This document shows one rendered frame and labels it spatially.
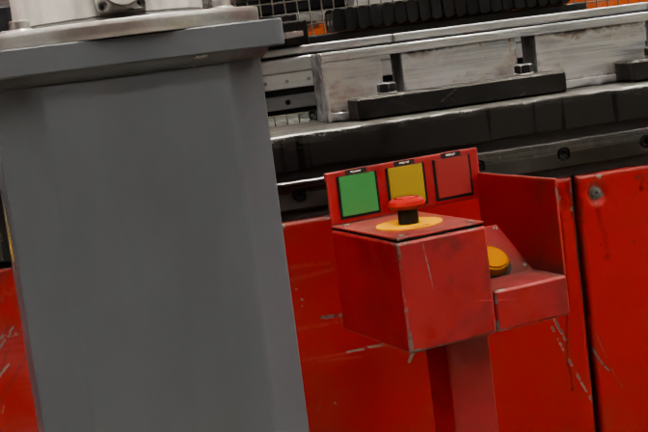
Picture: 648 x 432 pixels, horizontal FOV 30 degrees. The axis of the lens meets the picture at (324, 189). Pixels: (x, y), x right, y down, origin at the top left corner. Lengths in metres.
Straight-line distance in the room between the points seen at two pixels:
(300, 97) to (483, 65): 0.34
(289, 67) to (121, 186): 1.21
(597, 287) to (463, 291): 0.45
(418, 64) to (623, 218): 0.35
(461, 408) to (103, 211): 0.71
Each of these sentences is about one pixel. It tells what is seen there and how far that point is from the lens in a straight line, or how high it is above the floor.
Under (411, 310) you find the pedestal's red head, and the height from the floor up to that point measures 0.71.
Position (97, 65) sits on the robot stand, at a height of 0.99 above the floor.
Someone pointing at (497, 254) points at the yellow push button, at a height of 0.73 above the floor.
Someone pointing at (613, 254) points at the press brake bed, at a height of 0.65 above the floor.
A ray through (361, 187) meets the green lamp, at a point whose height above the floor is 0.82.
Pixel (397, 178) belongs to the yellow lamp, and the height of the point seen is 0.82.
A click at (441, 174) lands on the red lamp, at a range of 1.41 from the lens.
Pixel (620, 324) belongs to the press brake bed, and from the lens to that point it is 1.70.
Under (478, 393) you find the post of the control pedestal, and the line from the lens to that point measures 1.35.
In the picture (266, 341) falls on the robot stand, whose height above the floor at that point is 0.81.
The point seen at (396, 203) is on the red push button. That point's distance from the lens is 1.28.
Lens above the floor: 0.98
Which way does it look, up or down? 7 degrees down
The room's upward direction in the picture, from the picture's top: 7 degrees counter-clockwise
